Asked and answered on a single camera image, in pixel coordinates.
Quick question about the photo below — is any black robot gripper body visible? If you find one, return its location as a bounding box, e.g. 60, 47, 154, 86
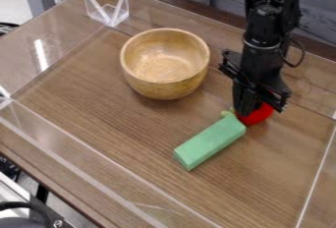
219, 49, 292, 112

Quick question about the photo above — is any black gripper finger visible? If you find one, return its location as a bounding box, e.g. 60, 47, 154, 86
247, 87, 266, 114
232, 80, 251, 116

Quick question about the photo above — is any red fuzzy ball fruit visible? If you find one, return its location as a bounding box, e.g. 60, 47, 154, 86
220, 102, 275, 126

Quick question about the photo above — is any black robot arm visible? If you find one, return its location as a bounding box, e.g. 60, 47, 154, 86
219, 0, 302, 117

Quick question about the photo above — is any green rectangular block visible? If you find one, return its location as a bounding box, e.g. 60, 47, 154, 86
174, 111, 246, 171

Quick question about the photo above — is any light wooden bowl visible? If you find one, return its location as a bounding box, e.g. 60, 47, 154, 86
120, 28, 211, 100

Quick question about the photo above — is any clear acrylic tray enclosure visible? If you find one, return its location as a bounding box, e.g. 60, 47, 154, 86
0, 0, 336, 228

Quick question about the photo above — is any clear acrylic corner bracket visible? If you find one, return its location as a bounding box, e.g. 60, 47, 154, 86
84, 0, 130, 28

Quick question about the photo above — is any black cable bottom left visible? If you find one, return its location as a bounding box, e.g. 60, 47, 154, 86
0, 200, 54, 228

